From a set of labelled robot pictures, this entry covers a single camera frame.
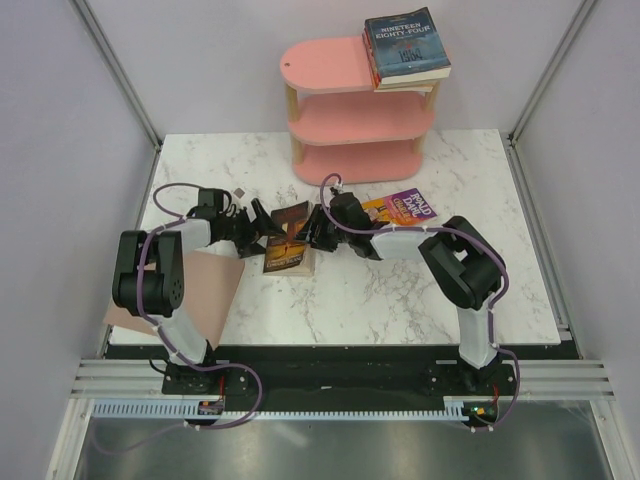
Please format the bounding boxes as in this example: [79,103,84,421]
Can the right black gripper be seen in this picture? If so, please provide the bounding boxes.
[292,204,352,253]

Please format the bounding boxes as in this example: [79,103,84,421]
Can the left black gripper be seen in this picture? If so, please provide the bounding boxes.
[222,200,286,259]

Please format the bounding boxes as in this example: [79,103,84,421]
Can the brown Edward Tulane book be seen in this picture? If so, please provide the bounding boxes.
[263,201,315,277]

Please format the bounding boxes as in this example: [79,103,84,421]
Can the Roald Dahl Charlie book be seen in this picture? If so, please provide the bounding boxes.
[361,188,438,227]

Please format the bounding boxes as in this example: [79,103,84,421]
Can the blue Nineteen Eighty-Four book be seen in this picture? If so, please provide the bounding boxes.
[363,6,453,85]

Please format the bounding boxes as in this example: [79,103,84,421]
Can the red 13-Storey Treehouse book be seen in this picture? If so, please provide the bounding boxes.
[362,28,383,90]

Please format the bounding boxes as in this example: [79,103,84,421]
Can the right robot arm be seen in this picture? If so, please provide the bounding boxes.
[295,193,510,394]

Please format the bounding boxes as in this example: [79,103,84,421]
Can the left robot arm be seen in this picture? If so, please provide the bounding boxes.
[112,187,285,393]

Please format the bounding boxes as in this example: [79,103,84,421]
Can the pink paper file sheet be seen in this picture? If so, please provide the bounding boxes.
[104,251,245,348]

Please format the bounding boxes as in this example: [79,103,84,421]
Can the pink three-tier shelf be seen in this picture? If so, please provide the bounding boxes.
[280,37,439,185]

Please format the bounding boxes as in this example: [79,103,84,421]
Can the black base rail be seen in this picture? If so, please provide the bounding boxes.
[159,342,521,414]

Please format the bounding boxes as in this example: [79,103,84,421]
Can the white slotted cable duct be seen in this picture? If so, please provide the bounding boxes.
[91,398,497,421]

